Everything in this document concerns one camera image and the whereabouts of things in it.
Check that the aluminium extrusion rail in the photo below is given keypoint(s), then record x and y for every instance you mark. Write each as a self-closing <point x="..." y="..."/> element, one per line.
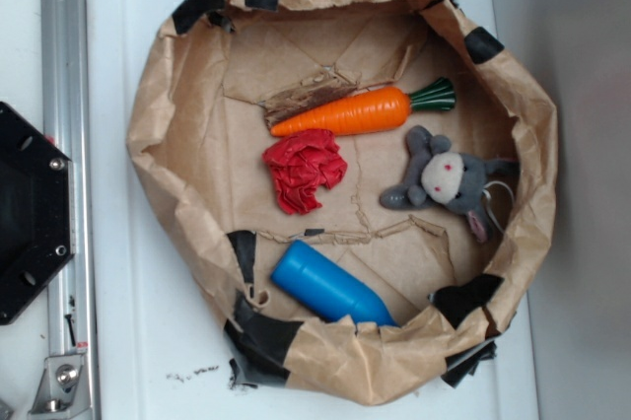
<point x="72" y="324"/>

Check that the orange toy carrot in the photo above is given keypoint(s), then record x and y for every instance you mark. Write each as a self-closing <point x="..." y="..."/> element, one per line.
<point x="378" y="110"/>

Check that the grey plush donkey toy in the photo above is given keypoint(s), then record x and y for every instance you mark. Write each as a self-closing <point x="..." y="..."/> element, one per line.
<point x="437" y="175"/>

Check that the crumpled red paper ball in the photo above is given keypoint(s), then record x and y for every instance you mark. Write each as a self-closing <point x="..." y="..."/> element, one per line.
<point x="299" y="164"/>

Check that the blue plastic bottle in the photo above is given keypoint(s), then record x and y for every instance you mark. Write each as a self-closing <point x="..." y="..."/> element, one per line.
<point x="326" y="288"/>

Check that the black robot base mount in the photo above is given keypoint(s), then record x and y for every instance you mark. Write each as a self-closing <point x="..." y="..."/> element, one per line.
<point x="36" y="239"/>

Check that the brown paper bag bin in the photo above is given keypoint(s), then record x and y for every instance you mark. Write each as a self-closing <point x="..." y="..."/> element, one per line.
<point x="221" y="73"/>

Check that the metal corner bracket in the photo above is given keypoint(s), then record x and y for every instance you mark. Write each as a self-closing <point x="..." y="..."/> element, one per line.
<point x="63" y="391"/>

